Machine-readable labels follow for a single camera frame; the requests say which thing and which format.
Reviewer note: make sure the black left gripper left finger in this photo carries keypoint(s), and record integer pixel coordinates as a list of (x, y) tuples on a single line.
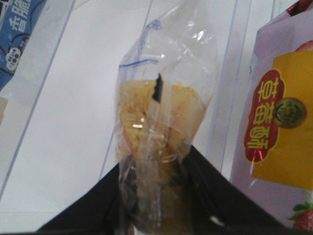
[(92, 214)]

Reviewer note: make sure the pink strawberry snack bag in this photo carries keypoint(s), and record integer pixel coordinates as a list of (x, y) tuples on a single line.
[(273, 163)]

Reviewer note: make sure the bread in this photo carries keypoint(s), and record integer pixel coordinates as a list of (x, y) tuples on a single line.
[(165, 84)]

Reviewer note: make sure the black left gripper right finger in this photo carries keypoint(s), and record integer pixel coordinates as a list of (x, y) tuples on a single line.
[(221, 209)]

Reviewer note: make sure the blue cookie bag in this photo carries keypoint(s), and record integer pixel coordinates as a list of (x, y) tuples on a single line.
[(17, 21)]

